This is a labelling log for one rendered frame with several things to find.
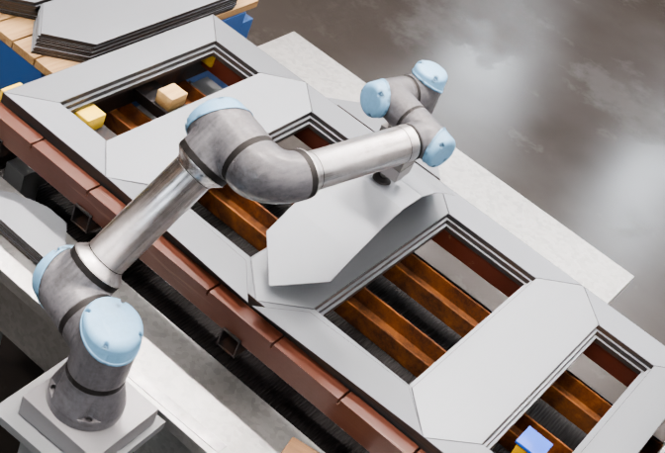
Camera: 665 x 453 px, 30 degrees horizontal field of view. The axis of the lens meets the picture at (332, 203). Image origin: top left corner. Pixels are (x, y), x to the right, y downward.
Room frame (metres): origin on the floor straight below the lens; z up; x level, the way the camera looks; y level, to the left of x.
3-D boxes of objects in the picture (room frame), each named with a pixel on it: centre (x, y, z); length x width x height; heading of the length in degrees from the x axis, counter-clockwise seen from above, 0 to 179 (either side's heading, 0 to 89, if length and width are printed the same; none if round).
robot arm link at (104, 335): (1.60, 0.28, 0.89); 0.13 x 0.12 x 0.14; 53
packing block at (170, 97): (2.54, 0.48, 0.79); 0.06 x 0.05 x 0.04; 158
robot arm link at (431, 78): (2.26, -0.08, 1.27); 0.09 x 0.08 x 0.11; 143
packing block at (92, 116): (2.32, 0.61, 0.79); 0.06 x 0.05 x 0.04; 158
